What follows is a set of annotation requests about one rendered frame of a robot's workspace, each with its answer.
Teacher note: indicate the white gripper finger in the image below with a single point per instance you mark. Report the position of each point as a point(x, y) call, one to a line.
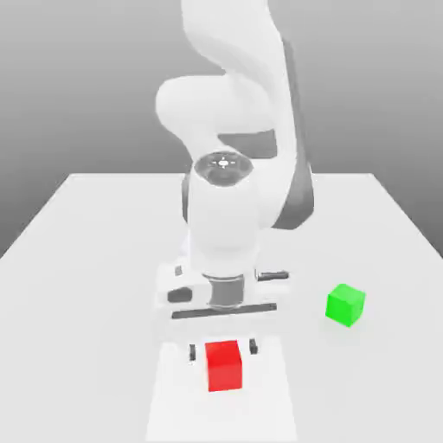
point(253, 346)
point(192, 352)

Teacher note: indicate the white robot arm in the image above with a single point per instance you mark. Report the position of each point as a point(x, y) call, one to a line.
point(221, 214)

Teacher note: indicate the small red cube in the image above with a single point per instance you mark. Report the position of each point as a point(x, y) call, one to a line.
point(224, 367)

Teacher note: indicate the small green cube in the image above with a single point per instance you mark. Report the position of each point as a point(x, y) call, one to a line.
point(345, 305)

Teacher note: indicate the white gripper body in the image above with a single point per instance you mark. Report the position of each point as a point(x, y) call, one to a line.
point(225, 323)

